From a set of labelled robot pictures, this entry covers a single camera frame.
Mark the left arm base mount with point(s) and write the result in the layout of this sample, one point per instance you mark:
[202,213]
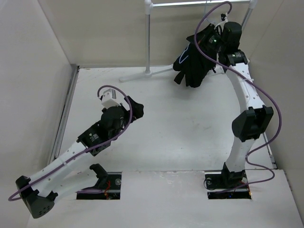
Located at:
[107,186]

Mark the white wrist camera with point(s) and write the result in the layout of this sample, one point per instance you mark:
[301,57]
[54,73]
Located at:
[108,98]
[224,19]

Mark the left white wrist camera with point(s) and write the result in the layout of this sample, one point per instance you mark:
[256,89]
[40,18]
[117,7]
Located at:
[108,98]

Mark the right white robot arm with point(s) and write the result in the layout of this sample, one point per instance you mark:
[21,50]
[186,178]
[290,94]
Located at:
[254,116]

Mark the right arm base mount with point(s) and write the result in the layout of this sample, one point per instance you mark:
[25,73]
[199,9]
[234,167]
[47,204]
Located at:
[221,187]

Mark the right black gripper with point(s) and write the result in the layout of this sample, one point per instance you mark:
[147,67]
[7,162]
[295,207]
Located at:
[203,36]

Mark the light blue wire hanger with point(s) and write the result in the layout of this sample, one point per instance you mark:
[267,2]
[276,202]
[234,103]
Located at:
[184,55]

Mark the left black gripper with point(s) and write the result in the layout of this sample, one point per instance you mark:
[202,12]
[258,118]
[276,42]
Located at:
[137,109]

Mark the black trousers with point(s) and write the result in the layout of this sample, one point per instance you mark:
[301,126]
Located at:
[195,67]

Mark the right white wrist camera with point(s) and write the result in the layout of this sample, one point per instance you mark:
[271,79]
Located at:
[224,19]

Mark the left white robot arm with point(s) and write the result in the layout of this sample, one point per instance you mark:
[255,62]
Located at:
[75,170]

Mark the white clothes rack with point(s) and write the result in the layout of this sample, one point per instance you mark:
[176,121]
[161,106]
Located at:
[149,5]

